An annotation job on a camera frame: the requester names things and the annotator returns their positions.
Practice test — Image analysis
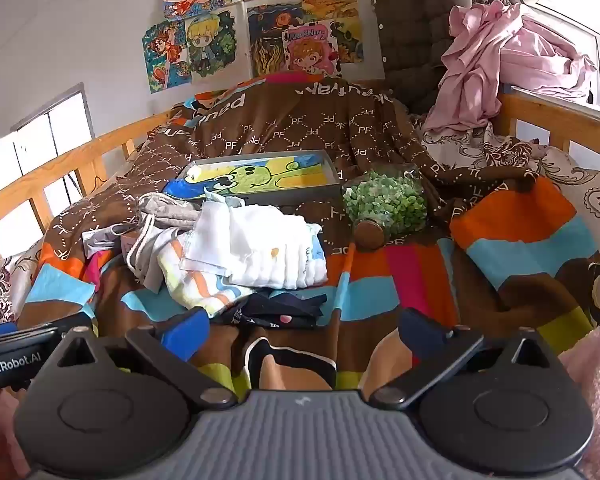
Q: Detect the grey tray with cartoon picture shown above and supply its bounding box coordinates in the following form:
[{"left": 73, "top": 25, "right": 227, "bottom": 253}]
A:
[{"left": 162, "top": 149, "right": 343, "bottom": 207}]

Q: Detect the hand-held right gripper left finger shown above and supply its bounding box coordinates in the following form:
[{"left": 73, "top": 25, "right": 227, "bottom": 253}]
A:
[{"left": 44, "top": 306, "right": 239, "bottom": 409}]

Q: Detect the black cable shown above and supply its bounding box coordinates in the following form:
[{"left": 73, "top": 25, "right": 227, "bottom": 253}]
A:
[{"left": 64, "top": 169, "right": 107, "bottom": 197}]

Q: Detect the clear jar of green pieces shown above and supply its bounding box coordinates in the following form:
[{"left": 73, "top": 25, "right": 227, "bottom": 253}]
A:
[{"left": 341, "top": 164, "right": 429, "bottom": 251}]

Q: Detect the white gauze cloth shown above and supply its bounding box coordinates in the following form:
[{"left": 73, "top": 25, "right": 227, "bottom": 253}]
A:
[{"left": 179, "top": 201, "right": 328, "bottom": 290}]

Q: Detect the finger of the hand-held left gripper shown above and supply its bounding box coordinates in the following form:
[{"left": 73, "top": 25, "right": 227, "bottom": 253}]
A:
[{"left": 17, "top": 311, "right": 98, "bottom": 336}]

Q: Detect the brown printed blanket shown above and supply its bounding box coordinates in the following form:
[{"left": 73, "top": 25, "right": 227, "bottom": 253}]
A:
[{"left": 17, "top": 72, "right": 600, "bottom": 396}]

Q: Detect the pink cloth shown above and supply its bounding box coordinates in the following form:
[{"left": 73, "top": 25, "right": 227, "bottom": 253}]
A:
[{"left": 422, "top": 2, "right": 598, "bottom": 133}]

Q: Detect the striped towel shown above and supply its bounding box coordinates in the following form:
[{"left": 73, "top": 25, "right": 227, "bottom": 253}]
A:
[{"left": 157, "top": 237, "right": 256, "bottom": 318}]

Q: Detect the light grey cloth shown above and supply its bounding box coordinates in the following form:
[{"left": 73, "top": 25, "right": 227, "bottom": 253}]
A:
[{"left": 82, "top": 223, "right": 133, "bottom": 257}]

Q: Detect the group of cartoon wall posters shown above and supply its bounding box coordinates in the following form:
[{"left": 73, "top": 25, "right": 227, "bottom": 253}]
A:
[{"left": 141, "top": 0, "right": 398, "bottom": 95}]

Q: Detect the grey drawstring bag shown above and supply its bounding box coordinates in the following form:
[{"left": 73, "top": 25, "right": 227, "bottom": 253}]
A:
[{"left": 125, "top": 192, "right": 203, "bottom": 281}]

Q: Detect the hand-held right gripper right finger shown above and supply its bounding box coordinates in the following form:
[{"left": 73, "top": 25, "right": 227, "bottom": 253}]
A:
[{"left": 369, "top": 307, "right": 561, "bottom": 409}]

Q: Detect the magenta cloth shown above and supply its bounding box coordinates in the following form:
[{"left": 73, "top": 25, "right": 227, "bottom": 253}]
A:
[{"left": 264, "top": 72, "right": 322, "bottom": 84}]

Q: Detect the dark quilted jacket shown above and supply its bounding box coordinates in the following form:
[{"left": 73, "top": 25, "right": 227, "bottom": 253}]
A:
[{"left": 372, "top": 0, "right": 518, "bottom": 113}]

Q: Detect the black cloth pouch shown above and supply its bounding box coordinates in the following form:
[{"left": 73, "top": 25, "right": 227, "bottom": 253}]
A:
[{"left": 215, "top": 292, "right": 328, "bottom": 331}]

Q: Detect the pink fuzzy clothing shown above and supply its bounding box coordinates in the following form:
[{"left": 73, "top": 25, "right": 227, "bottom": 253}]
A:
[{"left": 557, "top": 312, "right": 600, "bottom": 480}]

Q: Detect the window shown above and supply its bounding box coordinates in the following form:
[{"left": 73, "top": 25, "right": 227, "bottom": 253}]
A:
[{"left": 0, "top": 82, "right": 101, "bottom": 241}]

